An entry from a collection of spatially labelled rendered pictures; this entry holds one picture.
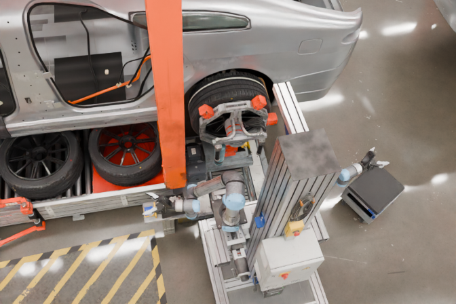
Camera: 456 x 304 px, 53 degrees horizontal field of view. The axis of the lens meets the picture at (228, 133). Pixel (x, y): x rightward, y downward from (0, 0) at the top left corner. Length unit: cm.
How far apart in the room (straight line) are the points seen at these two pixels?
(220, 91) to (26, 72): 134
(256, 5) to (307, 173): 138
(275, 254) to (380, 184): 170
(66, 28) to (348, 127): 290
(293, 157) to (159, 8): 93
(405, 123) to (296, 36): 221
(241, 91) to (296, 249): 126
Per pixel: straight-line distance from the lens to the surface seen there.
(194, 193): 301
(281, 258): 286
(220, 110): 342
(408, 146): 503
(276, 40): 328
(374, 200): 420
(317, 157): 224
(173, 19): 221
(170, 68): 247
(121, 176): 388
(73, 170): 403
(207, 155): 423
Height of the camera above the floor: 392
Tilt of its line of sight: 58 degrees down
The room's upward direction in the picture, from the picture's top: 7 degrees clockwise
